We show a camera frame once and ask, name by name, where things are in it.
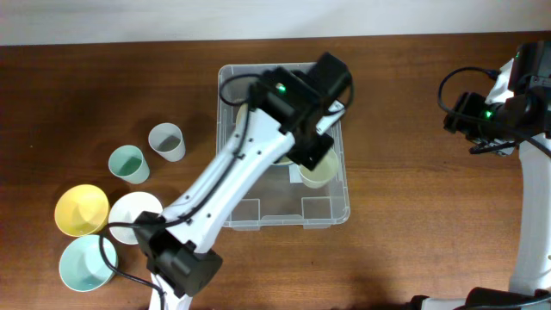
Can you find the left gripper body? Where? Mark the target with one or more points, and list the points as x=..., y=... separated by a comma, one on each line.
x=310, y=153

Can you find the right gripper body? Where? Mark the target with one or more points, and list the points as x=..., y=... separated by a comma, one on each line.
x=483, y=138

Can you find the cream plastic cup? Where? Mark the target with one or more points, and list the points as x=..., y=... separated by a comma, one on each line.
x=323, y=173

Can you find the cream plate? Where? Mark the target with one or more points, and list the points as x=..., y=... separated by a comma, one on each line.
x=241, y=117

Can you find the grey plastic cup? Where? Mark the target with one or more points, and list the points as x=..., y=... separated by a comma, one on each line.
x=166, y=139

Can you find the mint green plastic cup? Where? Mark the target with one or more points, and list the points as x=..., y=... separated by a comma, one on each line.
x=128, y=163

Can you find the white small bowl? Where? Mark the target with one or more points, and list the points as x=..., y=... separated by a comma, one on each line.
x=127, y=209

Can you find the yellow small bowl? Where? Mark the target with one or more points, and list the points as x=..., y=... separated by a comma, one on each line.
x=82, y=210

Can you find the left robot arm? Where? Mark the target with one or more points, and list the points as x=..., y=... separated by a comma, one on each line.
x=284, y=109

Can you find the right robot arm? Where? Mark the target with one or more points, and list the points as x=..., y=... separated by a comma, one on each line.
x=513, y=117

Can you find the white label in container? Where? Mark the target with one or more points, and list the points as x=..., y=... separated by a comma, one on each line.
x=294, y=174

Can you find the clear plastic storage container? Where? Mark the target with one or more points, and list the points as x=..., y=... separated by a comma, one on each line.
x=273, y=200

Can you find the light blue small bowl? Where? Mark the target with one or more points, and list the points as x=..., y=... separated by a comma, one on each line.
x=81, y=267

